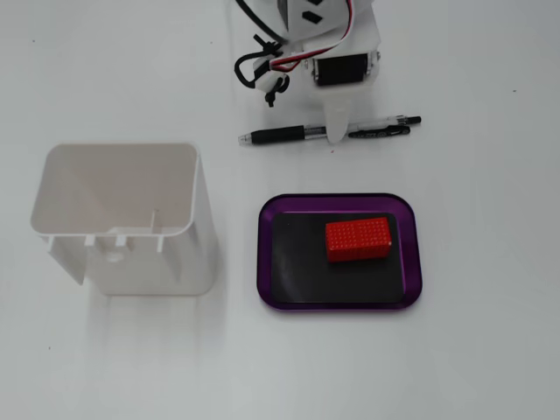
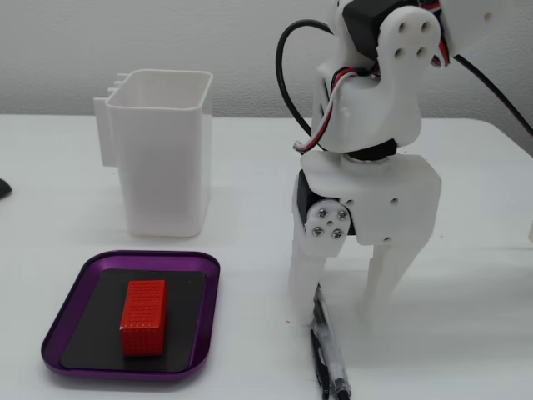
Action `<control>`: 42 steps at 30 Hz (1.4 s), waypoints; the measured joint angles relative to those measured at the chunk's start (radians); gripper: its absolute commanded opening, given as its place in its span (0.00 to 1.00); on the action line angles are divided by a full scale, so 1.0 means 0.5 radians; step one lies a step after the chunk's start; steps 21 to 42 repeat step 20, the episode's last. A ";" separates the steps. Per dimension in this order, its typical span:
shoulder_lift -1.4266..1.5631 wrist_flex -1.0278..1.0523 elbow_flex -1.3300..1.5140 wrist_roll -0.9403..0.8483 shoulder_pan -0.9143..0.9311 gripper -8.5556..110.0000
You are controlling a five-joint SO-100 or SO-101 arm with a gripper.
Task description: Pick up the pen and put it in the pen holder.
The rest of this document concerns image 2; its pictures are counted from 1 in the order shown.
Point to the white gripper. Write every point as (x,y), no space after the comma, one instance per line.
(387,200)

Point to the black clear ballpoint pen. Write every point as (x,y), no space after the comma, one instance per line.
(333,354)

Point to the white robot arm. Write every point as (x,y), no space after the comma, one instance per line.
(375,108)

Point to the white plastic pen holder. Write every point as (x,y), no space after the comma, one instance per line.
(166,166)

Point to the black tray mat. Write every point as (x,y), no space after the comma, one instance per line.
(183,316)

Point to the purple metal tray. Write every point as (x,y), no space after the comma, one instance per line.
(145,260)

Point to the red studded block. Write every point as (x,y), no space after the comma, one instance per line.
(143,316)

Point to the black rounded object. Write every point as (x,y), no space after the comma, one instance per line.
(4,189)

